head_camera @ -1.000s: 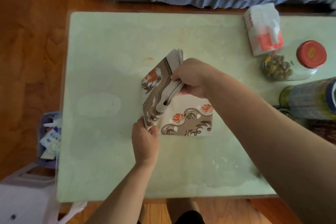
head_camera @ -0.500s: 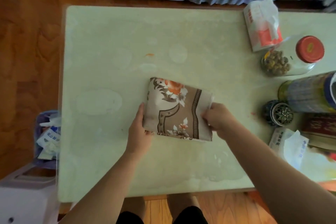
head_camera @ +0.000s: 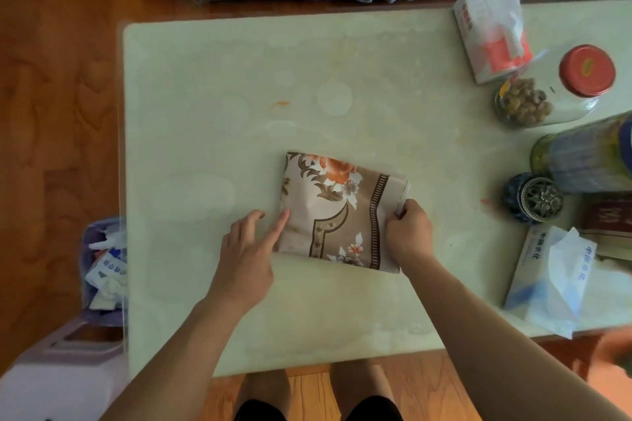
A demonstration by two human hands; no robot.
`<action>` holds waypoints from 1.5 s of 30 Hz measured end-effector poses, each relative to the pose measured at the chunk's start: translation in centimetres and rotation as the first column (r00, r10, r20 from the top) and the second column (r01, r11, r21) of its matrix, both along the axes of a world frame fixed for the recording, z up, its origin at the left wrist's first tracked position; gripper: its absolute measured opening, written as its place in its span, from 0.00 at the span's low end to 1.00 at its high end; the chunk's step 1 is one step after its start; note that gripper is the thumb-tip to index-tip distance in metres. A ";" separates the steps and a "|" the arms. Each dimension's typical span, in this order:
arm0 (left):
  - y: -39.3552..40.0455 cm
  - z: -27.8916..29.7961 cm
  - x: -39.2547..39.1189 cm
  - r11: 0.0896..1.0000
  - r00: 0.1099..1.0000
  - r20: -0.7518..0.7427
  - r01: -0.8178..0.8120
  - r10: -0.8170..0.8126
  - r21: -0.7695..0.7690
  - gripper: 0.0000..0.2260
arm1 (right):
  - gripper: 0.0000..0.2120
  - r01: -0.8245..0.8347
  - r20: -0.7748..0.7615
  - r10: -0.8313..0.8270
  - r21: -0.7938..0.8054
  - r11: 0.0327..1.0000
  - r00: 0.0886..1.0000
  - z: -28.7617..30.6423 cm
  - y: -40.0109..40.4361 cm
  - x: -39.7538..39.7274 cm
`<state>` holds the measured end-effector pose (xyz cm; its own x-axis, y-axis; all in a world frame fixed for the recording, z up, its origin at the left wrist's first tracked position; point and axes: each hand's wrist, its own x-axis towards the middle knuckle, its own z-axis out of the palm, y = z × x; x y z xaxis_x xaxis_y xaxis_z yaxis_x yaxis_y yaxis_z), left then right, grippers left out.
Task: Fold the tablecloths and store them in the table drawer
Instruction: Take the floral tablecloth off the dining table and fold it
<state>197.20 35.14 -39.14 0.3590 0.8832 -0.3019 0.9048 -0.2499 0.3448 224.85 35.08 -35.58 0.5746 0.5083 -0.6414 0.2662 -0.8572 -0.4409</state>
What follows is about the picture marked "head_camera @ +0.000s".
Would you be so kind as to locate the person's right hand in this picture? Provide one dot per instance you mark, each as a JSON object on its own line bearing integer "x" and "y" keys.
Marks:
{"x": 410, "y": 235}

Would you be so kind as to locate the person's right leg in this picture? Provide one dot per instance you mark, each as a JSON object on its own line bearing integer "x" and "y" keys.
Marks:
{"x": 363, "y": 378}

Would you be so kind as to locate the person's right forearm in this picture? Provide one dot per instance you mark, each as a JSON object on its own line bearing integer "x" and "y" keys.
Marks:
{"x": 494, "y": 346}

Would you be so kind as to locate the grey open canister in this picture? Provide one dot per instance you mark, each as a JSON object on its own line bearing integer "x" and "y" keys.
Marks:
{"x": 587, "y": 159}

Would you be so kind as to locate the red lid glass jar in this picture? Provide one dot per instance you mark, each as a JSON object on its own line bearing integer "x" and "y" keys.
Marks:
{"x": 585, "y": 70}

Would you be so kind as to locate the person's left hand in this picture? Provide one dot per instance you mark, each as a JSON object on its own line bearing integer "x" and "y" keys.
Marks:
{"x": 244, "y": 272}

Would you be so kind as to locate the cream marble table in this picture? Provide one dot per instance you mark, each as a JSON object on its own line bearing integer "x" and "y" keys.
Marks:
{"x": 197, "y": 139}

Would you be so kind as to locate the dark patterned canister lid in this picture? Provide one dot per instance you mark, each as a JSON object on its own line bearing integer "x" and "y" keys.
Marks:
{"x": 535, "y": 198}

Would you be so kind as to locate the pink plastic stool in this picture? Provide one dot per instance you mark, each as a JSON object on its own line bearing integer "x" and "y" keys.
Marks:
{"x": 59, "y": 376}

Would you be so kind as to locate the white red tissue pack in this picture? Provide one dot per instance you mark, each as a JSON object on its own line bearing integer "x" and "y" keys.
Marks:
{"x": 486, "y": 36}

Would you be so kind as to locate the person's black trousers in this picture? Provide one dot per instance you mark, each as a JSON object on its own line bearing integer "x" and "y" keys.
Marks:
{"x": 370, "y": 411}

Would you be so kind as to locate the white blue tissue pack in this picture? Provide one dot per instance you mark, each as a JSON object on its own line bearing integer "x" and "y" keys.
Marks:
{"x": 538, "y": 272}

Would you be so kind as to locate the brown paper tea bag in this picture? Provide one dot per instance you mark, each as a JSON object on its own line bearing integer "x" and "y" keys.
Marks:
{"x": 610, "y": 228}

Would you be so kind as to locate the beige floral tablecloth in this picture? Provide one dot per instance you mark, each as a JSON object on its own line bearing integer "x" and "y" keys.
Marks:
{"x": 336, "y": 213}

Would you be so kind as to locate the person's left forearm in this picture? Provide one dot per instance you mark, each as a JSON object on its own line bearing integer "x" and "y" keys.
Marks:
{"x": 182, "y": 361}

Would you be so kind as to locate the small bin with lavender bag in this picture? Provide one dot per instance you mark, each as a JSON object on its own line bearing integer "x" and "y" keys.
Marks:
{"x": 103, "y": 272}

